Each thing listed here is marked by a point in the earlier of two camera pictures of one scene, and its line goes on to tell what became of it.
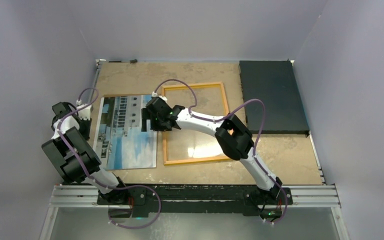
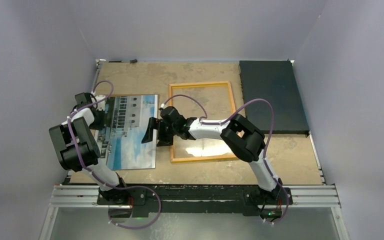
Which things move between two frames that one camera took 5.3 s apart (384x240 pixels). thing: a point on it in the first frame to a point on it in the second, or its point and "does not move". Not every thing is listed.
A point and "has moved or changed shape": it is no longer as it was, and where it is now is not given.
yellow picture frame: x=226 y=111 has moved or changed shape
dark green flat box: x=273 y=82 does not move
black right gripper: x=154 y=125 to x=154 y=124
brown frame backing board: x=128 y=95 does not move
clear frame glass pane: x=184 y=145 does not move
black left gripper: x=88 y=122 to x=100 y=126
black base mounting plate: x=133 y=201 does not move
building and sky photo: x=119 y=142 does not move
